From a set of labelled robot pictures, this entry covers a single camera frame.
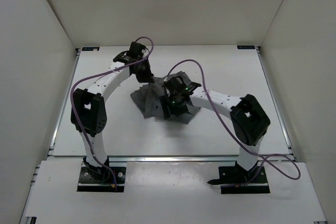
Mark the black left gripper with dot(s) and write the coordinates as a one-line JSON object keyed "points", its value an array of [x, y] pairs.
{"points": [[147, 77]]}

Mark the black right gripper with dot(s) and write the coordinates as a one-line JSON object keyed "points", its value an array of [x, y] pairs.
{"points": [[168, 110]]}

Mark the grey pleated skirt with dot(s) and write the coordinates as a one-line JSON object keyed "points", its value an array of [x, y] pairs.
{"points": [[147, 99]]}

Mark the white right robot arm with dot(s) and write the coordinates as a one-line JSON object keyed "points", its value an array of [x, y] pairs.
{"points": [[250, 121]]}

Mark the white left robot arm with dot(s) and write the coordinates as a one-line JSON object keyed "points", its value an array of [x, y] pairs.
{"points": [[88, 98]]}

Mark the left corner label sticker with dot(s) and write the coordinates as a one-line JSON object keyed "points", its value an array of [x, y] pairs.
{"points": [[90, 48]]}

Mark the corner label sticker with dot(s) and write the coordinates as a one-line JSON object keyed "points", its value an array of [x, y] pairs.
{"points": [[245, 47], [90, 48]]}

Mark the right corner label sticker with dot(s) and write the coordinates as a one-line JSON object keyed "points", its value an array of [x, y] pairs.
{"points": [[245, 47]]}

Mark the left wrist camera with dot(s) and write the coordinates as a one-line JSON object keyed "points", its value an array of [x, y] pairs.
{"points": [[135, 53]]}

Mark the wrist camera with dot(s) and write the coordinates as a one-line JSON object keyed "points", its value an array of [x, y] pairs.
{"points": [[176, 86], [135, 53]]}

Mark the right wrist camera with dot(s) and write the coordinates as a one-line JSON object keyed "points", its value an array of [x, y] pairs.
{"points": [[176, 86]]}

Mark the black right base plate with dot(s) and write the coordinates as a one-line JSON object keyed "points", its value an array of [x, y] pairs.
{"points": [[233, 181]]}

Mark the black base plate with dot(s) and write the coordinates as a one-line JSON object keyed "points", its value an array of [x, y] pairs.
{"points": [[89, 182], [233, 181]]}

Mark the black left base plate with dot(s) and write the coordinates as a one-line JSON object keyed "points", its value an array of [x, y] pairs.
{"points": [[89, 182]]}

